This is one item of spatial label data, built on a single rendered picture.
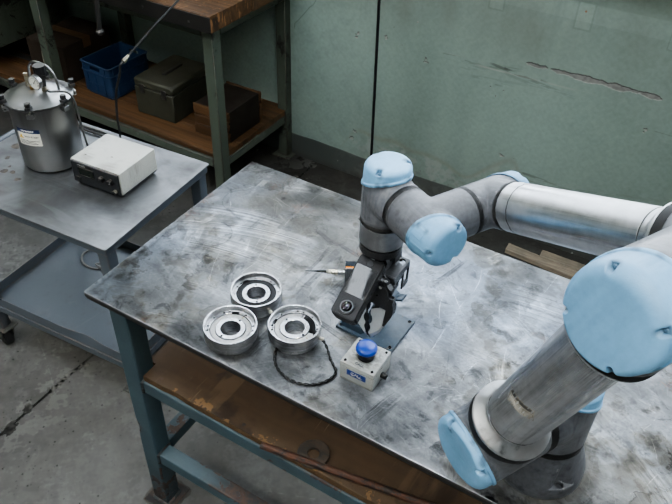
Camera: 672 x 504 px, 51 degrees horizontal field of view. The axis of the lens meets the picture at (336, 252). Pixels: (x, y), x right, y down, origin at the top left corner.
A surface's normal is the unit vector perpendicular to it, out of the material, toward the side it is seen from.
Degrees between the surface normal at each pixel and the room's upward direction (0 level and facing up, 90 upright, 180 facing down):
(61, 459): 0
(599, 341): 83
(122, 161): 0
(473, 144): 90
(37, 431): 0
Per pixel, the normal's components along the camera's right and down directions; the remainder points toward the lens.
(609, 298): -0.82, 0.24
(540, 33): -0.51, 0.55
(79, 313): 0.03, -0.76
